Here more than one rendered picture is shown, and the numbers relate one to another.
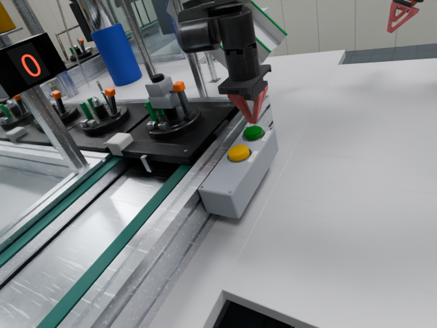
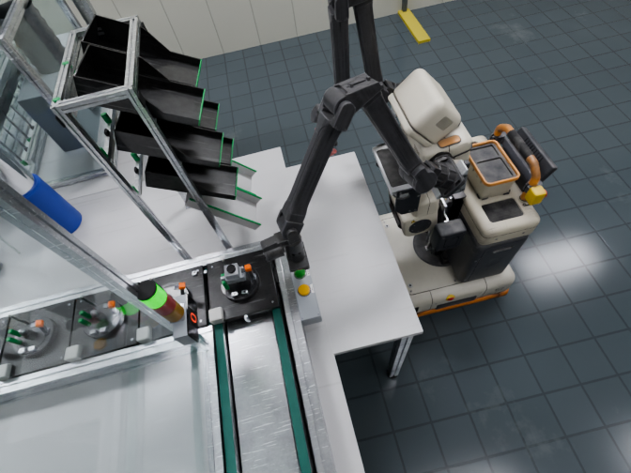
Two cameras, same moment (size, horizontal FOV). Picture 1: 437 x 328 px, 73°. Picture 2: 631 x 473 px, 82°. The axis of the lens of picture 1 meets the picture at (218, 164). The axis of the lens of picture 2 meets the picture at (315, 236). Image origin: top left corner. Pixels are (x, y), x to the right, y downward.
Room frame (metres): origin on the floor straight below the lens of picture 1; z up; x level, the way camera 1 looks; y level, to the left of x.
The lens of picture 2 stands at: (0.02, 0.25, 2.14)
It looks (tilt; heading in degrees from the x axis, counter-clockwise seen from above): 58 degrees down; 318
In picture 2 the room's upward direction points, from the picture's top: 12 degrees counter-clockwise
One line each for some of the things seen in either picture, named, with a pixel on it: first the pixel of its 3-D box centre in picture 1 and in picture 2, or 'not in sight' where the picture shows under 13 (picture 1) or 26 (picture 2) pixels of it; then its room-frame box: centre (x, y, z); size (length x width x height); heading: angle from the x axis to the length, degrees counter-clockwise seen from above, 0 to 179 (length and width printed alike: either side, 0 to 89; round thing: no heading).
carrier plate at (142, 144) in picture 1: (176, 127); (241, 284); (0.67, 0.07, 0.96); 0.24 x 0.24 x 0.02; 51
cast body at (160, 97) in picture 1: (158, 90); (231, 273); (0.68, 0.08, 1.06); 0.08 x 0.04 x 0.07; 49
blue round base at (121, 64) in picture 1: (118, 54); (44, 206); (1.64, 0.32, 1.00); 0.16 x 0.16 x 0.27
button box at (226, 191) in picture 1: (242, 166); (305, 294); (0.47, -0.04, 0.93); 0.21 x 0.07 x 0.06; 141
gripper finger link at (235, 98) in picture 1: (251, 99); not in sight; (0.53, -0.10, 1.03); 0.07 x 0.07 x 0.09; 51
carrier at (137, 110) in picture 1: (99, 109); (166, 297); (0.83, 0.27, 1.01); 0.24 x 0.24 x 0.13; 51
